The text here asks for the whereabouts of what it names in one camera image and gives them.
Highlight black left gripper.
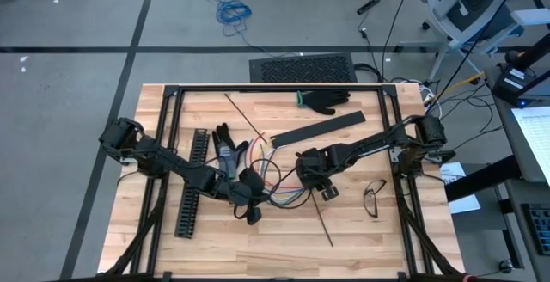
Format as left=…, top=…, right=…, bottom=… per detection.
left=223, top=168, right=267, bottom=226

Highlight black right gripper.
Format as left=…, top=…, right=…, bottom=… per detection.
left=295, top=144, right=347, bottom=202

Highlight yellow cable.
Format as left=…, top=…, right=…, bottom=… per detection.
left=259, top=138, right=304, bottom=200

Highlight grey black glove green cuff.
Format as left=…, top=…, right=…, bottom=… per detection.
left=211, top=122, right=250, bottom=180

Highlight clear safety glasses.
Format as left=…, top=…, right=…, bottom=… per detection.
left=362, top=179, right=388, bottom=219

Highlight all black glove green cuff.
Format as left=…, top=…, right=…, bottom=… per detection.
left=296, top=89, right=351, bottom=116

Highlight black keyboard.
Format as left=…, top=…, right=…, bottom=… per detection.
left=520, top=203, right=550, bottom=257
left=248, top=52, right=358, bottom=84

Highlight white paper sheet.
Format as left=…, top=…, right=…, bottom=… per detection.
left=440, top=161, right=482, bottom=216

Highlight black desk beam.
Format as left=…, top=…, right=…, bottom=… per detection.
left=444, top=155, right=523, bottom=204

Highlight yellow tube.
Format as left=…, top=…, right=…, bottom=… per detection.
left=423, top=70, right=487, bottom=105

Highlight black power strip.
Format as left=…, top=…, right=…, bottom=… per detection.
left=356, top=0, right=382, bottom=15

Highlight black labelled device box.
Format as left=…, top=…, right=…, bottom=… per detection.
left=492, top=64, right=539, bottom=106

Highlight laptop with white screen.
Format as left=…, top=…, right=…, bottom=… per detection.
left=510, top=106, right=550, bottom=187

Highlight grey mesh office chair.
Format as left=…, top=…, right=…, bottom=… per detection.
left=397, top=0, right=550, bottom=83

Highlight black stand pole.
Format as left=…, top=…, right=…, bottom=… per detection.
left=504, top=32, right=550, bottom=73

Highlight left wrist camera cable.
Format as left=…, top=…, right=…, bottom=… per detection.
left=247, top=157, right=284, bottom=195

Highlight black flat duct cover strip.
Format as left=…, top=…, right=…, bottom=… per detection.
left=270, top=109, right=367, bottom=149

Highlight black slotted cable duct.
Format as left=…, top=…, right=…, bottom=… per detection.
left=174, top=127, right=211, bottom=239

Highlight blue coiled floor cable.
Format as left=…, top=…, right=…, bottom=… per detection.
left=200, top=0, right=270, bottom=55

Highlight thin black hanging cable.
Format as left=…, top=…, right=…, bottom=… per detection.
left=381, top=0, right=417, bottom=81

